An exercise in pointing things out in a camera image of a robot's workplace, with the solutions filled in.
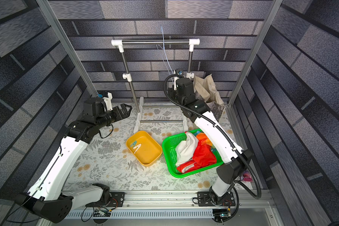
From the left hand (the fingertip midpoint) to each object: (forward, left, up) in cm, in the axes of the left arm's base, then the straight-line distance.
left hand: (126, 108), depth 69 cm
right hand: (+11, -23, +7) cm, 27 cm away
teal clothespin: (-2, +3, -34) cm, 34 cm away
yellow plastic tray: (-4, -5, -35) cm, 35 cm away
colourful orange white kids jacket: (-12, -38, -26) cm, 47 cm away
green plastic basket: (-8, -22, -35) cm, 42 cm away
